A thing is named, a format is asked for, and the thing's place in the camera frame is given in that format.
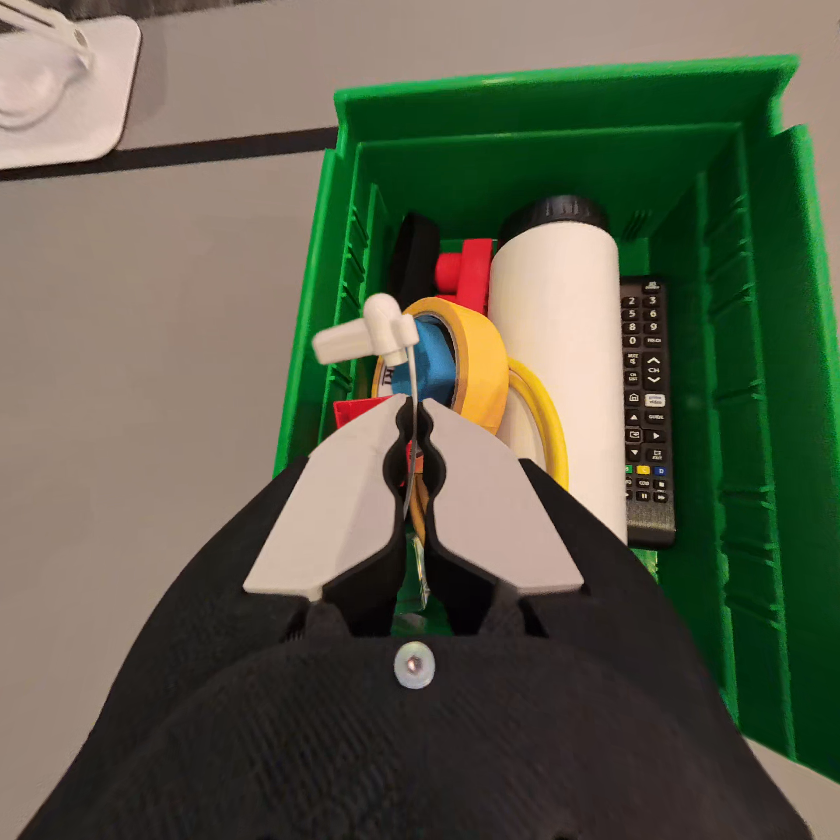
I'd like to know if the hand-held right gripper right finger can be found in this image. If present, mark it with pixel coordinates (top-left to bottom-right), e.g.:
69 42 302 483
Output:
419 400 586 636

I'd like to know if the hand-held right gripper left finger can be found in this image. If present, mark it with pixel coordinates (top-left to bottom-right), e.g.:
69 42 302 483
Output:
243 394 417 637

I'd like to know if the white angled plug cable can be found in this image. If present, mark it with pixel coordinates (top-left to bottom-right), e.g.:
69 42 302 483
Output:
311 293 434 532

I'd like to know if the green plastic bin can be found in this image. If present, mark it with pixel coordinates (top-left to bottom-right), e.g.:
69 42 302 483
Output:
272 54 840 785

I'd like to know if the grey desk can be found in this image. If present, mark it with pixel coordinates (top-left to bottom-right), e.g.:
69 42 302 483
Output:
0 0 840 840

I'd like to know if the clear plastic wrapper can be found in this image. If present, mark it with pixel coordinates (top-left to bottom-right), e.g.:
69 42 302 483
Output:
408 532 432 613

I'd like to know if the red flat piece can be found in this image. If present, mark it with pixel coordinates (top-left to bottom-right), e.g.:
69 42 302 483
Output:
332 397 395 434

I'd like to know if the yellow tape roll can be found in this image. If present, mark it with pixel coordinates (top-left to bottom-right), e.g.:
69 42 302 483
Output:
371 297 511 435

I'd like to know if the black remote control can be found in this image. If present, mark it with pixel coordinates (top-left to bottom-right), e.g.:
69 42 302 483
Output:
620 276 677 550

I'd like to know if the blue foam block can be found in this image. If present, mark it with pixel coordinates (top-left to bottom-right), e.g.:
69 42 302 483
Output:
412 318 460 403

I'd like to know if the white bottle black cap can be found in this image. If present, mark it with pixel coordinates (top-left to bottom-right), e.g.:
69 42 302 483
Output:
487 195 631 547

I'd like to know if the red plastic block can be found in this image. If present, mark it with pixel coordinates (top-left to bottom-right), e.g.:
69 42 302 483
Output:
433 238 494 317

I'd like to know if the black block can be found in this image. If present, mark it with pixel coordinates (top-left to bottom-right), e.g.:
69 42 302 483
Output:
389 212 442 306

